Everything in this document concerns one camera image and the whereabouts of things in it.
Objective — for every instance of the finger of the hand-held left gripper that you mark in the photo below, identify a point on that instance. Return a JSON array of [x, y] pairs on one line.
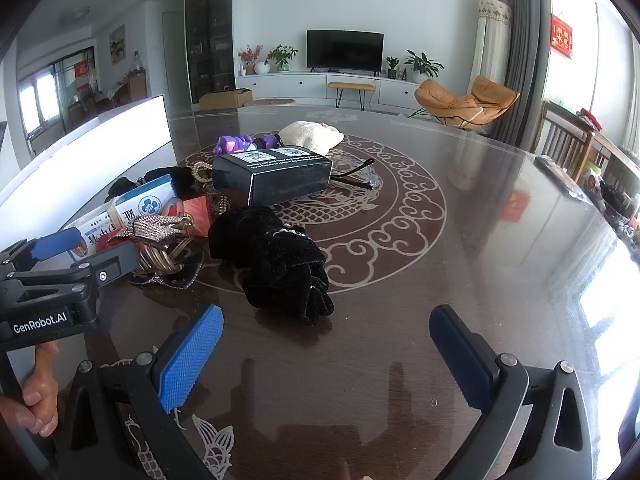
[[55, 243], [117, 260]]

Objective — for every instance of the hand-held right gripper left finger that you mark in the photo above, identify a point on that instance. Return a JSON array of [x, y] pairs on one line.
[[192, 355]]

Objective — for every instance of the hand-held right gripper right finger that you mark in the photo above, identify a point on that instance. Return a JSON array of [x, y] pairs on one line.
[[460, 355]]

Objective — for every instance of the white and blue medicine box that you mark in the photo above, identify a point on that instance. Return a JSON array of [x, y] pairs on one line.
[[150, 202]]

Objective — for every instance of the small black fuzzy scrunchie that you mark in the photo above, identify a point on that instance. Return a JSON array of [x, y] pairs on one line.
[[182, 180]]

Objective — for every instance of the purple and teal toy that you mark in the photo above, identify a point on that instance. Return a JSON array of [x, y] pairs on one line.
[[240, 144]]

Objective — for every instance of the dark patterned glass desktop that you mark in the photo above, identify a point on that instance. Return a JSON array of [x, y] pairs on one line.
[[400, 285]]

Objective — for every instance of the person's left hand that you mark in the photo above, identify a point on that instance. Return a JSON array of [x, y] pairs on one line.
[[40, 390]]

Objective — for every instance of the translucent brown hair claw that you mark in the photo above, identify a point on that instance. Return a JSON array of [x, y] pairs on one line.
[[160, 260]]

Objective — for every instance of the navy bow hair clip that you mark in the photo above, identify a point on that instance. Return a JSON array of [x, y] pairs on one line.
[[187, 272]]

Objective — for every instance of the red packet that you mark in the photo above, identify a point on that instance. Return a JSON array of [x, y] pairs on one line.
[[197, 212]]

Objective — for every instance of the pearl hair clip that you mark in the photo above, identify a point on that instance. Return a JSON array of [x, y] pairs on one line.
[[200, 172]]

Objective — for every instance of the large black velvet scrunchie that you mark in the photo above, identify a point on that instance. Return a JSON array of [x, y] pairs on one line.
[[270, 260]]

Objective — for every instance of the red door decoration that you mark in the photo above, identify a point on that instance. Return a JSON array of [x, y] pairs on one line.
[[83, 76]]

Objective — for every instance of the black printed cardboard box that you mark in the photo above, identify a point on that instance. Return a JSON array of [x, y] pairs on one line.
[[280, 180]]

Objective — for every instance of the black remote control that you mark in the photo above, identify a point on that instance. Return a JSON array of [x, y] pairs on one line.
[[557, 175]]

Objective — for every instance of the black framed glasses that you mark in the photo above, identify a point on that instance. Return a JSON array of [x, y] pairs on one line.
[[360, 167]]

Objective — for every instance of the beige round floor cushion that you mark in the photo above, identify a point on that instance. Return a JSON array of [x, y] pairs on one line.
[[270, 102]]

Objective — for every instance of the cluttered wooden side table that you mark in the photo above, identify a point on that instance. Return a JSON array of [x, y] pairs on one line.
[[617, 185]]

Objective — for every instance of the white round vase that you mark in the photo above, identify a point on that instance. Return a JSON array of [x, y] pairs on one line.
[[261, 67]]

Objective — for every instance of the red flower plant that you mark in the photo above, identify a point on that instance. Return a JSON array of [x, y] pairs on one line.
[[247, 55]]

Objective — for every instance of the dark glass display cabinet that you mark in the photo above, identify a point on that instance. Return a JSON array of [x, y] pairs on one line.
[[210, 35]]

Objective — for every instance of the wooden chair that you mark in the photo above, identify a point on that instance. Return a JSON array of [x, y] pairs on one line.
[[565, 135]]

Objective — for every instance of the white television cabinet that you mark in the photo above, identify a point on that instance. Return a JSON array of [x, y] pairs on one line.
[[300, 85]]

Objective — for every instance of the orange lounge chair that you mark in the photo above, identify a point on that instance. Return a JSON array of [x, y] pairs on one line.
[[440, 100]]

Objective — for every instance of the green potted plant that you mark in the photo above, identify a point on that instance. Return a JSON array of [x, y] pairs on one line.
[[282, 55]]

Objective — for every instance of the orange bench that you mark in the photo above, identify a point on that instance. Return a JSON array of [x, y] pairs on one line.
[[351, 86]]

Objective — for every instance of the large leafy potted plant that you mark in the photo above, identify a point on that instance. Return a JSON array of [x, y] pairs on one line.
[[422, 62]]

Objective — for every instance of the small potted plant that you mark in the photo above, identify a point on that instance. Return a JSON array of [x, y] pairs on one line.
[[392, 65]]

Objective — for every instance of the grey curtain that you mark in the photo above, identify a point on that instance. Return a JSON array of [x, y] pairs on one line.
[[525, 60]]

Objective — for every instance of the black television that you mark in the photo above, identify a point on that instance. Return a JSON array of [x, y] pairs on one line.
[[345, 50]]

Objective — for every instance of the covered standing air conditioner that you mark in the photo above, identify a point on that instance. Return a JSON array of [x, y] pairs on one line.
[[492, 45]]

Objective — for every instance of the framed wall painting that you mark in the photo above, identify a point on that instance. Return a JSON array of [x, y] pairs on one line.
[[117, 44]]

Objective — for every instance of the red wall hanging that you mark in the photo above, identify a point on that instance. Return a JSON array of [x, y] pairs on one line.
[[561, 36]]

